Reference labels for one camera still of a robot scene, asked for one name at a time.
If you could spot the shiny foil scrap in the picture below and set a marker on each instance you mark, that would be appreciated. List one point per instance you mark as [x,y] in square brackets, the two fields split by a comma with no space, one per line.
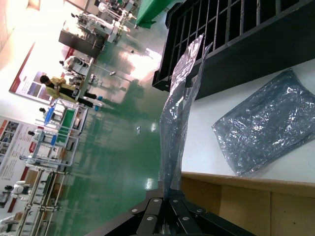
[138,130]

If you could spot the white frame rack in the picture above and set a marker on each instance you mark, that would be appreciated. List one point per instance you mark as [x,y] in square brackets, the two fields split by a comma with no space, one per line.
[49,157]

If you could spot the crinkled grey antistatic bag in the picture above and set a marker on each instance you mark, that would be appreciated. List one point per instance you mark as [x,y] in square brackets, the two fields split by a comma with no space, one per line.
[261,123]

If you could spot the person in yellow shirt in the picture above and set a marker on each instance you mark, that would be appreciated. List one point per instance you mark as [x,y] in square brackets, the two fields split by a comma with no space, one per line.
[61,89]

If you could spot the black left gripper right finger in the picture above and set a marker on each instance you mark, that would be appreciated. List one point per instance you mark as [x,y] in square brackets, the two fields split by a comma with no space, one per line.
[187,221]

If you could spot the dark antistatic bag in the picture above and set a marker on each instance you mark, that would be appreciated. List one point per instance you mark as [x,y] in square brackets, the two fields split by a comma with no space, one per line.
[172,127]

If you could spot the black cabinet workstation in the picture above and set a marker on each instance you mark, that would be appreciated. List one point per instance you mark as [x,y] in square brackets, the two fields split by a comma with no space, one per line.
[81,40]

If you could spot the wall info poster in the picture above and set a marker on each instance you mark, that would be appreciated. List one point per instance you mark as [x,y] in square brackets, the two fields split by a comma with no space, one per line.
[12,147]

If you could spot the pole stand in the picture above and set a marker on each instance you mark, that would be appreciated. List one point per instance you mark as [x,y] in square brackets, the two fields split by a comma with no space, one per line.
[108,71]

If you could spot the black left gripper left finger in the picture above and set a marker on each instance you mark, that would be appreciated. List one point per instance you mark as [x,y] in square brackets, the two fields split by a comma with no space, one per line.
[142,221]

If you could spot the red framed wall poster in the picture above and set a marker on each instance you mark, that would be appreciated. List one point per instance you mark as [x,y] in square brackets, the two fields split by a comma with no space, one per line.
[27,78]

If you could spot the cart with blue green bins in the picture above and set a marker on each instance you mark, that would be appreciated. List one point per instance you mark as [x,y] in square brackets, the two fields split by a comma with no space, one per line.
[66,118]

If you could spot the brown cardboard box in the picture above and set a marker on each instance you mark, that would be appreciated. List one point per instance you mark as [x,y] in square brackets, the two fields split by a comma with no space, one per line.
[246,209]

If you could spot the roller conveyor frame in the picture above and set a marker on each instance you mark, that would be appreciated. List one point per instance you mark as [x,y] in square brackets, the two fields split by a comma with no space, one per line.
[41,204]

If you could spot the green cloth covered table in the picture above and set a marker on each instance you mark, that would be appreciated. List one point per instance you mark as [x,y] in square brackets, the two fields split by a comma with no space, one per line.
[150,12]

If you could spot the white lab equipment cluster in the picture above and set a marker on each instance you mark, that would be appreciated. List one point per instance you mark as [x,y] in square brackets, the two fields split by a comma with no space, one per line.
[110,22]

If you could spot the black slotted plastic container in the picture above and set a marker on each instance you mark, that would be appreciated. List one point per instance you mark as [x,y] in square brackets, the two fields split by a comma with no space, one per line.
[246,56]

